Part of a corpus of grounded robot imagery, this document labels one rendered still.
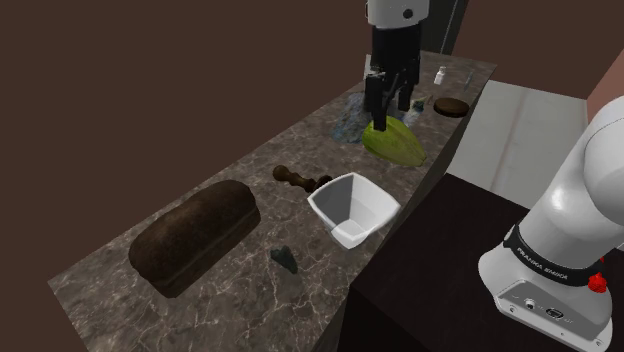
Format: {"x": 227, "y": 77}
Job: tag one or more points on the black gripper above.
{"x": 396, "y": 46}

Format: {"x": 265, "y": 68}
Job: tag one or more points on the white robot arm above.
{"x": 565, "y": 219}

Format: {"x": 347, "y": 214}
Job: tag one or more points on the small green white object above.
{"x": 416, "y": 106}

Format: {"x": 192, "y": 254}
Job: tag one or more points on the green oval fruit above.
{"x": 396, "y": 144}

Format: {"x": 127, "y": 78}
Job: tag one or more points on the small white bottle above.
{"x": 440, "y": 76}

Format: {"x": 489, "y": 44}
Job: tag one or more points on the dark brown round disc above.
{"x": 451, "y": 107}

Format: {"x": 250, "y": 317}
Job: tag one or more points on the thin grey pen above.
{"x": 468, "y": 81}

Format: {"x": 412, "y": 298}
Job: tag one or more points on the dark door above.
{"x": 446, "y": 24}

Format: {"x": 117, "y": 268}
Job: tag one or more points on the white square bowl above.
{"x": 358, "y": 207}

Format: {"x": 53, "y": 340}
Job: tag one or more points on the dark wooden pepper mill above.
{"x": 298, "y": 179}

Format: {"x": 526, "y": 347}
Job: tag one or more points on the dark robot stand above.
{"x": 429, "y": 273}

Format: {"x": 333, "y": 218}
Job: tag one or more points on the small dark green object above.
{"x": 285, "y": 258}

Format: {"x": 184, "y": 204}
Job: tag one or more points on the brown bread loaf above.
{"x": 195, "y": 236}

